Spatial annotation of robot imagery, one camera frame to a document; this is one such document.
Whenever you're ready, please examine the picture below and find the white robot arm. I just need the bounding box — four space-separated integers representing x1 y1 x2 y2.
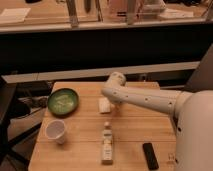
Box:
101 72 213 171

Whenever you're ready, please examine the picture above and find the green ceramic bowl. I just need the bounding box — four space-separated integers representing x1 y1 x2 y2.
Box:
47 88 79 117

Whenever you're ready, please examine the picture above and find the white rectangular sponge block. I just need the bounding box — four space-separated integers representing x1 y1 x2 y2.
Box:
99 97 111 114

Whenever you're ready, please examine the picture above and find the small white bottle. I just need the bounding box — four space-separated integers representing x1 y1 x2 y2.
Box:
102 122 112 143

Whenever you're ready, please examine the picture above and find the black remote control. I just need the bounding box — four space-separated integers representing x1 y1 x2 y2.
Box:
142 143 159 170

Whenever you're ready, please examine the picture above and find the white paper cup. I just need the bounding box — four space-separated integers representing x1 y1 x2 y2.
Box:
45 120 66 144

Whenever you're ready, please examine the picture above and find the black office chair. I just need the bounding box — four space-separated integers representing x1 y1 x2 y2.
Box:
0 76 41 166

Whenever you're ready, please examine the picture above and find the white paper sheet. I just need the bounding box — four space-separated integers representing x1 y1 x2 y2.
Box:
0 8 30 24

